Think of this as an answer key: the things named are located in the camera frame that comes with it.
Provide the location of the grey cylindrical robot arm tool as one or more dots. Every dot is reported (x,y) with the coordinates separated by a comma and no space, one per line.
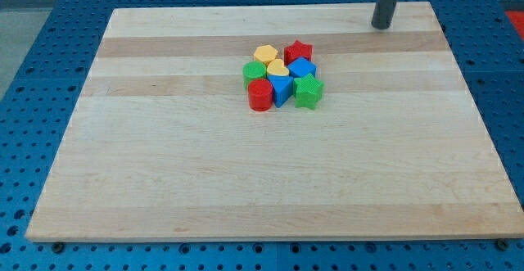
(383,14)

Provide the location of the blue cube block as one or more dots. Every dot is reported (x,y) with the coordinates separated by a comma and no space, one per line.
(301,67)

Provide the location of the red cylinder block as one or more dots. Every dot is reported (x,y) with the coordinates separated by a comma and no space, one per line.
(260,94)

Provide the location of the blue triangle block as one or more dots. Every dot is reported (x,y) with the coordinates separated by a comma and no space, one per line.
(282,88)

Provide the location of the green cylinder block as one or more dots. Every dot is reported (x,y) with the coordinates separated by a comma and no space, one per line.
(253,70)

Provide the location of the green star block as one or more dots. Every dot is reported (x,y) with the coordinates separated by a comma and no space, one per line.
(308,91)

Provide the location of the yellow heart block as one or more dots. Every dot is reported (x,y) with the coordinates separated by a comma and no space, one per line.
(277,67)

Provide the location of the yellow hexagon block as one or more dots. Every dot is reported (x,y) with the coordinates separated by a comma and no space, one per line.
(265,54)

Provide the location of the red star block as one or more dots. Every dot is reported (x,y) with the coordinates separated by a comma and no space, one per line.
(297,50)

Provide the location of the light wooden board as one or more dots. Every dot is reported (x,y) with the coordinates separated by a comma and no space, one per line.
(162,145)

